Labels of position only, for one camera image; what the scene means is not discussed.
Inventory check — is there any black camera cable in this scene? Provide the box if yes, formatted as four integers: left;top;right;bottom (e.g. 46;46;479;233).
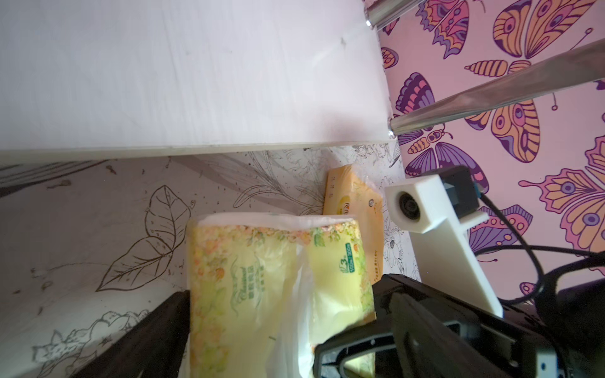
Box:
474;193;605;306

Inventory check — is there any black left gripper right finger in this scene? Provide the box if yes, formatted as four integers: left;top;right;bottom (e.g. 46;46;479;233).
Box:
390;294;496;377

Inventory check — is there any yellow floral tissue pack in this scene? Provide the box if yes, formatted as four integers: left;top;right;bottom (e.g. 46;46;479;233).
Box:
187;213;375;377

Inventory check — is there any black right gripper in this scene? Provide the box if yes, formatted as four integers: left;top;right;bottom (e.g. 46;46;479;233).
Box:
313;273;604;377

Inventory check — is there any orange tissue pack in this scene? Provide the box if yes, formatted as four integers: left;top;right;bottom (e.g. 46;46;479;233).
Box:
323;165;384;284

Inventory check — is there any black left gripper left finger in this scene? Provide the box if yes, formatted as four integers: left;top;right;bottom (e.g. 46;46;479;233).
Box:
74;291;190;378

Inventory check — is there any white two-tier shelf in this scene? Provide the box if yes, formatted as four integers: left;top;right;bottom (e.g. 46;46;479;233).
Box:
1;1;604;165

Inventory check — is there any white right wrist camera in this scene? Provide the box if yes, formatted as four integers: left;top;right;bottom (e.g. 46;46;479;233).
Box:
384;165;504;318

